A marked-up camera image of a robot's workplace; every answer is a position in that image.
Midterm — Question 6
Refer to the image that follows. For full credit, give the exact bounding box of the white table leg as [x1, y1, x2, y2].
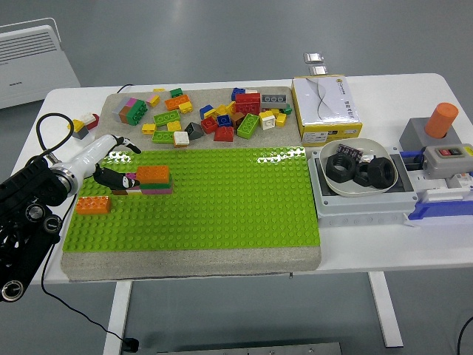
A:
[368, 272, 404, 348]
[102, 281, 133, 355]

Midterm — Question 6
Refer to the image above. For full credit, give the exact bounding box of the grey block with hole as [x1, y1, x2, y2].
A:
[398, 118, 465, 156]

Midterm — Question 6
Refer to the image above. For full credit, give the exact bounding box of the thin black cable with plug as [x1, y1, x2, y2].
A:
[40, 205, 141, 353]

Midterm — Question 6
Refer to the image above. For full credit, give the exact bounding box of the large black hex nut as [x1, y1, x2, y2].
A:
[367, 157, 395, 192]
[324, 154, 357, 183]
[353, 162, 374, 188]

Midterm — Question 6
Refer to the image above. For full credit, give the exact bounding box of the large red toy brick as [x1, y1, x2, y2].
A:
[234, 92, 262, 115]

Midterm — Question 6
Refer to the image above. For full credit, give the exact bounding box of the red sloped toy brick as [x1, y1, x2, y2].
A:
[213, 126, 236, 143]

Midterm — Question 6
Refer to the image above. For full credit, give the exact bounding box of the green studded baseplate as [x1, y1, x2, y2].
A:
[61, 146, 321, 254]

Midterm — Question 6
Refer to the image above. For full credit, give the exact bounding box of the orange toy brick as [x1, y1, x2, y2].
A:
[164, 94, 192, 111]
[136, 165, 171, 184]
[75, 195, 112, 215]

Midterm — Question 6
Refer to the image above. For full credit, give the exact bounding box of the blue plastic rail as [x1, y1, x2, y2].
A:
[406, 199, 473, 229]

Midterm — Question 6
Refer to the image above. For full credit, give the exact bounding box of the dark green toy brick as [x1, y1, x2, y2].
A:
[140, 176, 174, 190]
[125, 99, 148, 126]

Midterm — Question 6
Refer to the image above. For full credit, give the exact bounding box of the grey sloped toy brick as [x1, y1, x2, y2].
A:
[183, 121, 204, 141]

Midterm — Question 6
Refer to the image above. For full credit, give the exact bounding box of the white heater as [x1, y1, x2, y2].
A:
[0, 17, 81, 110]

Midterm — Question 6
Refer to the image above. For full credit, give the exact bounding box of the lime green toy brick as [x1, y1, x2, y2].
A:
[153, 109, 181, 128]
[236, 113, 261, 140]
[151, 130, 177, 145]

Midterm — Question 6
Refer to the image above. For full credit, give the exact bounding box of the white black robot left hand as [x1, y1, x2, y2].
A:
[69, 134, 143, 192]

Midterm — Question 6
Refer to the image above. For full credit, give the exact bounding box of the white bowl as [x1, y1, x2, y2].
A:
[319, 138, 400, 198]

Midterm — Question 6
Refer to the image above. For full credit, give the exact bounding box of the grey-brown mat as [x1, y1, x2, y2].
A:
[60, 86, 323, 283]

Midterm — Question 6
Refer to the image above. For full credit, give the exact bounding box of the white and yellow cardboard box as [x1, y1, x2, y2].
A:
[290, 75, 364, 144]

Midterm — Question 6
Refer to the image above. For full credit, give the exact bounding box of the light grey junction box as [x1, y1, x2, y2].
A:
[307, 146, 421, 218]

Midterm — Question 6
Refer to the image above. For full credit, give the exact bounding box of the purple circuit board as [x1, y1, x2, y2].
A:
[336, 143, 363, 160]

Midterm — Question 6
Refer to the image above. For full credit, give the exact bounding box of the orange cylinder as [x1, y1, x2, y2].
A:
[423, 102, 460, 141]

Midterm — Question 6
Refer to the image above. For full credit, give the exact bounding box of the long grey toy brick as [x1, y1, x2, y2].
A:
[260, 93, 288, 110]

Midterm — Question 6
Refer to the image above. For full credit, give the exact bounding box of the grey push-button switch box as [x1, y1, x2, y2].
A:
[422, 144, 473, 178]

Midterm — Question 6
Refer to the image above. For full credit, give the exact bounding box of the white plastic fixture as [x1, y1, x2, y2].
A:
[413, 172, 473, 204]

